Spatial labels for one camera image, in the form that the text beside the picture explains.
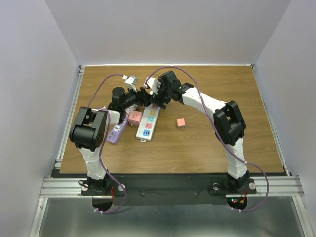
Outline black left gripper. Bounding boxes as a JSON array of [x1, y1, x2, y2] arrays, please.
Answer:
[[122, 85, 151, 110]]

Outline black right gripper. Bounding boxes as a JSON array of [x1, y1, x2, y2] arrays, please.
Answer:
[[149, 78, 171, 110]]

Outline white multicolour power strip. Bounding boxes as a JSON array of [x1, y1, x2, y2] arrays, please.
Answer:
[[136, 104, 160, 142]]

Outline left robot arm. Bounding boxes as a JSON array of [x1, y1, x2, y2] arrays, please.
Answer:
[[69, 87, 151, 195]]

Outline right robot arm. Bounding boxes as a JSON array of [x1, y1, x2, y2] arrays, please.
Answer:
[[144, 71, 250, 193]]

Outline small pink plug adapter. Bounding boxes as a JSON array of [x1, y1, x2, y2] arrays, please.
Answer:
[[176, 118, 186, 128]]

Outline pink cube socket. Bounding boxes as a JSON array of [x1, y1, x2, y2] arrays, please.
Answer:
[[128, 111, 143, 127]]

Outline purple power strip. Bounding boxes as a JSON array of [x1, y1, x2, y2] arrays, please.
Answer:
[[107, 119, 128, 145]]

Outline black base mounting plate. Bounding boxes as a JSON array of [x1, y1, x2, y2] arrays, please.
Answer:
[[49, 172, 257, 207]]

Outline white coiled cable with plug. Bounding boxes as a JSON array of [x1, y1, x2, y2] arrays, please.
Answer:
[[124, 103, 139, 117]]

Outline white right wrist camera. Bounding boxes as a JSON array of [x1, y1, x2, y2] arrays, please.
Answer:
[[144, 77, 161, 95]]

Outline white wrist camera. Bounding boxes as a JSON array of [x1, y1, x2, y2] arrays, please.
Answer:
[[144, 77, 161, 95], [122, 75, 138, 92]]

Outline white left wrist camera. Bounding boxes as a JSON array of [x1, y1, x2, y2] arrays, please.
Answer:
[[122, 75, 138, 92]]

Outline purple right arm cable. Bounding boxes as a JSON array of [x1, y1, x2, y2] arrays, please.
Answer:
[[145, 66, 270, 213]]

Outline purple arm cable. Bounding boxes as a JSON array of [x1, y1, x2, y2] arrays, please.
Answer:
[[145, 66, 270, 213], [87, 74, 128, 215]]

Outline aluminium frame rail left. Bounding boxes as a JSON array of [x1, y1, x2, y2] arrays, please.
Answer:
[[54, 65, 86, 169]]

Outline aluminium front rail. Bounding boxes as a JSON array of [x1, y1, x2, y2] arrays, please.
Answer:
[[39, 176, 304, 199]]

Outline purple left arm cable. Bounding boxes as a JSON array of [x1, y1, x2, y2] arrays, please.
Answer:
[[87, 74, 128, 215]]

